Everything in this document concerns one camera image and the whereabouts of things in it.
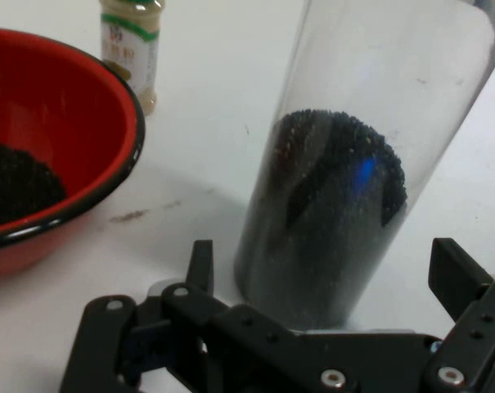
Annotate black seeds pile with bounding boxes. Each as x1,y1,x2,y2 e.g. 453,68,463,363
0,141,68,230

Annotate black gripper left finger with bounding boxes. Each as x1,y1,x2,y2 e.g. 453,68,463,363
58,239,354,393

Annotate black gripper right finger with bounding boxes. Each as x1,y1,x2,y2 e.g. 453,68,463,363
425,237,495,393

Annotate clear plastic jar black seeds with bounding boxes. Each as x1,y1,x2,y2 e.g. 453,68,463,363
232,0,495,332

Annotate green cap spice bottle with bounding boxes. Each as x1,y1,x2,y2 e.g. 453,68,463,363
99,0,166,118

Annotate red bowl black rim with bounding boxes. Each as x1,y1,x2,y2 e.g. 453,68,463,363
0,27,146,279

